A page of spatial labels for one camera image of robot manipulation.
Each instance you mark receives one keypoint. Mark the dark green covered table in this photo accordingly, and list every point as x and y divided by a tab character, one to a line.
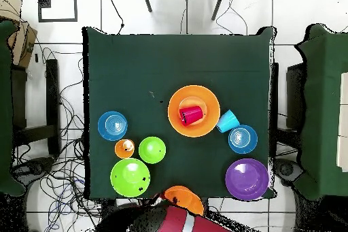
5	106
323	106

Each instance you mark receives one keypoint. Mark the blue bowl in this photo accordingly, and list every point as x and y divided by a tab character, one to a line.
112	126
242	139

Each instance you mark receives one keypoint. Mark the purple bowl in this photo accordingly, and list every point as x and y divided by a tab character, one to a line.
246	179

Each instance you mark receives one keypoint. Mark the orange cup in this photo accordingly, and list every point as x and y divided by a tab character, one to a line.
123	149

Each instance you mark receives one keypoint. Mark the black pedestal foot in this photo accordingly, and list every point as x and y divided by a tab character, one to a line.
286	169
35	166

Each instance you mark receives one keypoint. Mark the small green bowl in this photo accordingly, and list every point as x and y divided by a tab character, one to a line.
152	149

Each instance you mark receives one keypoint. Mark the blue cup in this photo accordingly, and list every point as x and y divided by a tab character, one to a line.
227	121

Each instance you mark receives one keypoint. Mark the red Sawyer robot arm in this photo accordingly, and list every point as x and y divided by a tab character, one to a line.
176	221

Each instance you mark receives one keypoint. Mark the large orange bowl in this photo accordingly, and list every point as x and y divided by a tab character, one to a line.
187	198
209	98

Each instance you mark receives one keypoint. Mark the black floor frame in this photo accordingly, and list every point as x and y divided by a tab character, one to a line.
44	0

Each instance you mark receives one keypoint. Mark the cardboard box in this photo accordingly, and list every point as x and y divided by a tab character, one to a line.
24	44

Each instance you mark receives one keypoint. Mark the black power strip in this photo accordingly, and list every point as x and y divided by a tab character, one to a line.
108	211

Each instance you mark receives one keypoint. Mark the red cup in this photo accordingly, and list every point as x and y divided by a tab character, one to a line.
191	115

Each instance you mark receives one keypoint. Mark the large green bowl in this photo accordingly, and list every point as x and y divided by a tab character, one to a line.
130	177

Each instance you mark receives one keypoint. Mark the black tripod leg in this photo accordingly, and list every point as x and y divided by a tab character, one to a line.
218	4
146	0

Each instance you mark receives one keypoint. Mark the white box stack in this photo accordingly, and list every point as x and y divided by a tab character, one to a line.
344	93

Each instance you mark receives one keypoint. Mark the dark green table cloth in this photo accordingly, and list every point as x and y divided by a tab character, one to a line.
163	66

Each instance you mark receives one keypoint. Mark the black metal stand frame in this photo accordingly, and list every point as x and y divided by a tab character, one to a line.
53	93

